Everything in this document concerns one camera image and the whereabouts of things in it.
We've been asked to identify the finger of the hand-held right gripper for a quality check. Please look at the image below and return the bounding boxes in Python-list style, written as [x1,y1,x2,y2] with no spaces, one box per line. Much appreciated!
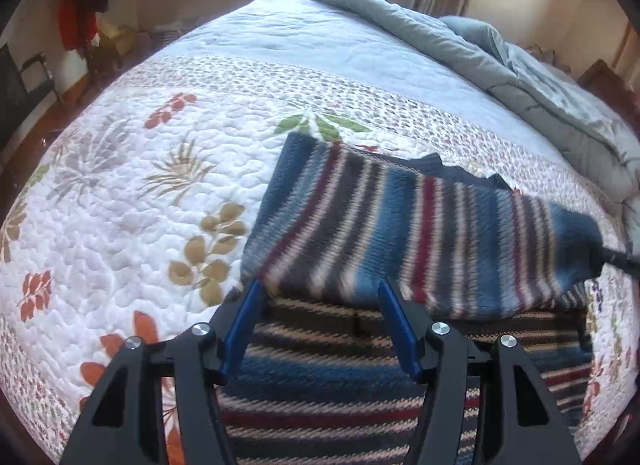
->
[597,242,640,276]

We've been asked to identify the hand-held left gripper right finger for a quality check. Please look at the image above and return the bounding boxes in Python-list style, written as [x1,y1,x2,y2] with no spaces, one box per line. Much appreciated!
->
[377,279,583,465]

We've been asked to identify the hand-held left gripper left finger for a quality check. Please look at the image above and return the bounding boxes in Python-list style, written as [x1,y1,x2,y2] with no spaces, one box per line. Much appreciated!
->
[59,279,265,465]

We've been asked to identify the striped knit sweater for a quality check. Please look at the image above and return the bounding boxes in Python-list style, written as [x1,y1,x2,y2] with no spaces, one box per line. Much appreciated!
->
[215,132,606,465]

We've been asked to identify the floral quilted bedspread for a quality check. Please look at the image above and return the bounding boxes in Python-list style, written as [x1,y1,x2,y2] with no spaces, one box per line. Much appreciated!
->
[0,0,640,465]

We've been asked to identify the wooden furniture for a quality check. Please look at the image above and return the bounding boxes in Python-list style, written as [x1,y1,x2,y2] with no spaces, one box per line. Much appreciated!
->
[577,59,640,118]

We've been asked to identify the grey comforter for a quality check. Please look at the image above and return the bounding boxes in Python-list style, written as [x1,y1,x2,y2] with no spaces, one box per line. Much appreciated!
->
[280,0,640,206]

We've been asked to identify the black chair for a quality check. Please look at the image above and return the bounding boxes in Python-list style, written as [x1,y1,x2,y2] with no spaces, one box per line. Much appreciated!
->
[0,42,63,146]

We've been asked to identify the red hanging garment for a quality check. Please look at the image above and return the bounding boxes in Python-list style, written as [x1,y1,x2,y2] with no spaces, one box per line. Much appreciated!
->
[57,0,98,51]

